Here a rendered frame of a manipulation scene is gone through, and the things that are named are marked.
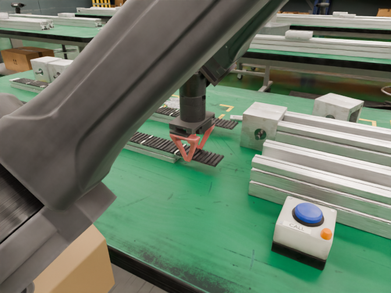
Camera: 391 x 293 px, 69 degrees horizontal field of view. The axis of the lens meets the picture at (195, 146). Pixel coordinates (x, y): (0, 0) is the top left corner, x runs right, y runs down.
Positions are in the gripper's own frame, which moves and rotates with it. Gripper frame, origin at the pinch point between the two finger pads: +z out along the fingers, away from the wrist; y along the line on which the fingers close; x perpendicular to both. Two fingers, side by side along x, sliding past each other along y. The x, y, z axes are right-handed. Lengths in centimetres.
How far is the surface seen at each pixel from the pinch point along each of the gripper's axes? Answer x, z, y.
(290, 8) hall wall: 204, 25, 1046
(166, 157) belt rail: 6.4, 2.1, -2.0
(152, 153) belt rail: 10.6, 2.0, -2.0
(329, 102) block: -25.1, -6.3, 33.3
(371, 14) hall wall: -40, 35, 1050
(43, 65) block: 91, -4, 28
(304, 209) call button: -27.1, -4.3, -13.2
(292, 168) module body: -23.1, -5.4, -4.1
